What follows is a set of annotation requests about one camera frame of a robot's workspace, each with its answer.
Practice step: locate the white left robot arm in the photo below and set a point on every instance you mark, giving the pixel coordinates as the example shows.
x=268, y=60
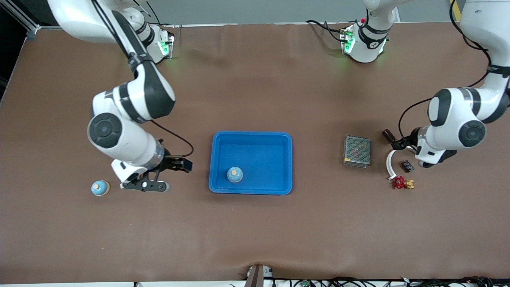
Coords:
x=450, y=127

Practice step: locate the black silver-striped capacitor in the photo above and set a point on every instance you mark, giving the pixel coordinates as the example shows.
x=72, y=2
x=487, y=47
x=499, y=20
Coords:
x=407, y=166

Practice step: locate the grey table edge bracket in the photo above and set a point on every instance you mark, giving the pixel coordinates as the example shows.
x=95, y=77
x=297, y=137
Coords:
x=257, y=277

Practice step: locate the dark brown glossy capacitor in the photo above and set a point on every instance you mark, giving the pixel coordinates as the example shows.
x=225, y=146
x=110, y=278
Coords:
x=387, y=134

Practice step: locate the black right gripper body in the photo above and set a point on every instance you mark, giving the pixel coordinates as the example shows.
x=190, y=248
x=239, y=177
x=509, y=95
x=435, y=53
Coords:
x=170, y=162

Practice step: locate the white curved plastic arc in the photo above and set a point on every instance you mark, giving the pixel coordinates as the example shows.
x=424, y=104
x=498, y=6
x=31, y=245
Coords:
x=387, y=163

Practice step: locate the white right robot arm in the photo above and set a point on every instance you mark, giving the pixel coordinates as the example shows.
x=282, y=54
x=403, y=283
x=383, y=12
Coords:
x=131, y=143

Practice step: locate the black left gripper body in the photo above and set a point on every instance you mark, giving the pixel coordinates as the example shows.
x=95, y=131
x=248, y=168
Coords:
x=412, y=136

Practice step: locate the metal mesh power supply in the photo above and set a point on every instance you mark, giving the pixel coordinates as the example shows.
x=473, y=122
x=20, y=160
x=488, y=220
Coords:
x=357, y=150

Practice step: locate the aluminium table edge rail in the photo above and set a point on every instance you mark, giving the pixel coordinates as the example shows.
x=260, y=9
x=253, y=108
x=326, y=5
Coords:
x=43, y=27

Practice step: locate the blue plastic tray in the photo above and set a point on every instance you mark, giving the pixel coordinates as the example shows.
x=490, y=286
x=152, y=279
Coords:
x=255, y=159

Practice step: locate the aluminium frame corner post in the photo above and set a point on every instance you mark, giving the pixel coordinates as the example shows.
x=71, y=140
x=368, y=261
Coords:
x=32, y=32

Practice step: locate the right base connector bracket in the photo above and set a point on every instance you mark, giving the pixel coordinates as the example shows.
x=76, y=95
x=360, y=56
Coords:
x=165, y=47

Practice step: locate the light blue call bell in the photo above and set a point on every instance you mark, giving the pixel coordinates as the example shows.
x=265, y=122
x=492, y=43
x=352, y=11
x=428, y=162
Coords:
x=235, y=175
x=100, y=188

